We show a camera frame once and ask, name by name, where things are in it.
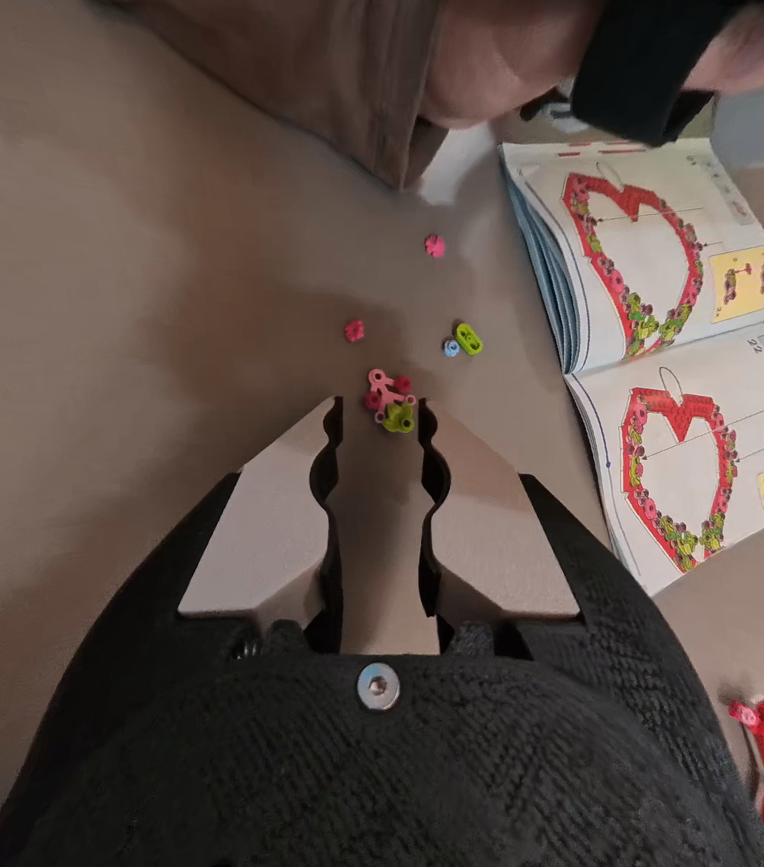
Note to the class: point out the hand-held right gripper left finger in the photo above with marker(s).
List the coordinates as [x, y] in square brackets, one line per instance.
[266, 521]

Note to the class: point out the lego instruction booklet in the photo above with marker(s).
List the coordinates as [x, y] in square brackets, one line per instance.
[659, 352]

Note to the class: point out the pink and lime lego flower assembly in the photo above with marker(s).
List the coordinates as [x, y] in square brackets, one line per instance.
[390, 399]

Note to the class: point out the lime two-hole lego piece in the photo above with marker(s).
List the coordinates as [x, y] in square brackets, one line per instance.
[468, 338]

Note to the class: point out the person's left forearm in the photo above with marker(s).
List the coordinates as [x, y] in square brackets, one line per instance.
[300, 61]

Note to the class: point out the person's left hand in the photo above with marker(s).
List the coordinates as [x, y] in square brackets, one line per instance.
[504, 61]

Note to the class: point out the pink lego flower piece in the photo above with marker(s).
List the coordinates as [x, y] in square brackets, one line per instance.
[353, 330]
[434, 245]

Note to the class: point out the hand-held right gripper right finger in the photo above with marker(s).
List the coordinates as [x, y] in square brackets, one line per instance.
[497, 528]

